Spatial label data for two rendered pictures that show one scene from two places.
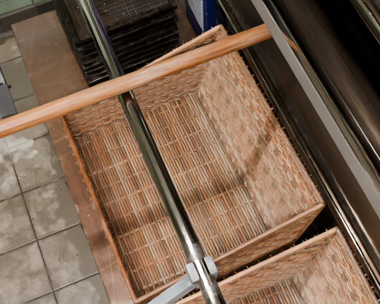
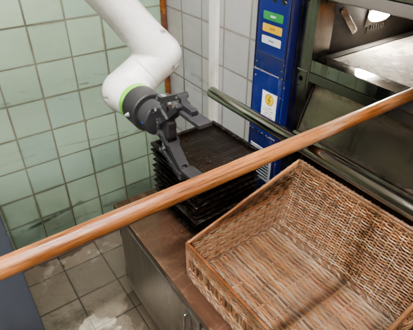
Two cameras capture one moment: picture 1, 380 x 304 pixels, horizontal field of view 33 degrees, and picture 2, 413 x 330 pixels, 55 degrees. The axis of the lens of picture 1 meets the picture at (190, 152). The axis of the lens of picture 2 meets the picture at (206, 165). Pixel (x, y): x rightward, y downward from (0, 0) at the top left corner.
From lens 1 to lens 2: 0.77 m
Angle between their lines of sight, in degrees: 30
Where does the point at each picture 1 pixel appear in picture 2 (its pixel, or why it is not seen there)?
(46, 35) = not seen: hidden behind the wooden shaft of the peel
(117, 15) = (220, 162)
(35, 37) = not seen: hidden behind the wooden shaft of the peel
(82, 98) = (288, 143)
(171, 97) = (261, 230)
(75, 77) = (176, 230)
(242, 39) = (387, 102)
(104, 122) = (214, 254)
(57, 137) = (174, 275)
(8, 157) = not seen: outside the picture
